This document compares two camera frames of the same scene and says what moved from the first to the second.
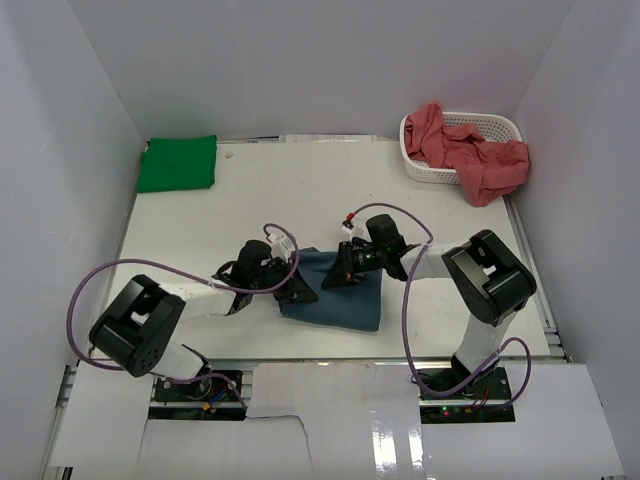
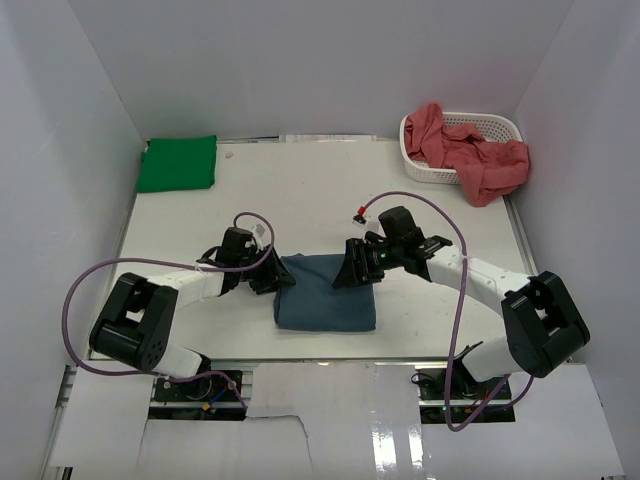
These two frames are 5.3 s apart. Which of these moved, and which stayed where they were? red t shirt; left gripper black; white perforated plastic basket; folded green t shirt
Moved: left gripper black
Stayed: red t shirt; folded green t shirt; white perforated plastic basket
